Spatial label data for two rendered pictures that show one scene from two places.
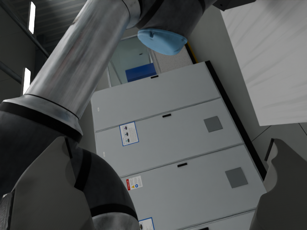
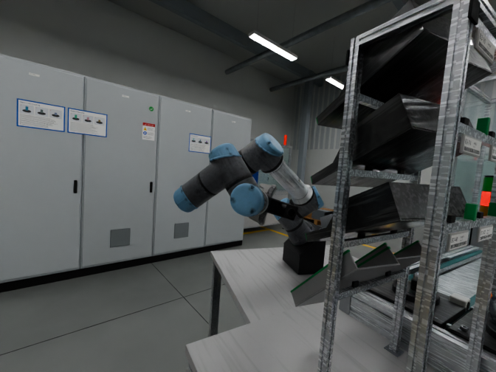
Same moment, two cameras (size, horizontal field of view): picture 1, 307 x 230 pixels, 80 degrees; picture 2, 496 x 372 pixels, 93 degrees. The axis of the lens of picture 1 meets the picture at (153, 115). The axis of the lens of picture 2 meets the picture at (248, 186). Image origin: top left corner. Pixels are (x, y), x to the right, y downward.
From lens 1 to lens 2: 0.76 m
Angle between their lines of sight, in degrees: 15
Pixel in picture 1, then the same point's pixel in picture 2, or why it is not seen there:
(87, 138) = (198, 82)
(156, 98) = not seen: hidden behind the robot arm
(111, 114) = (224, 133)
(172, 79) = not seen: hidden behind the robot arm
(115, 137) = (200, 129)
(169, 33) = not seen: hidden behind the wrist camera
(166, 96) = (223, 193)
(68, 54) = (289, 177)
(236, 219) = (75, 224)
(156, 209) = (113, 145)
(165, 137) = (184, 178)
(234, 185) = (112, 232)
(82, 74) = (282, 179)
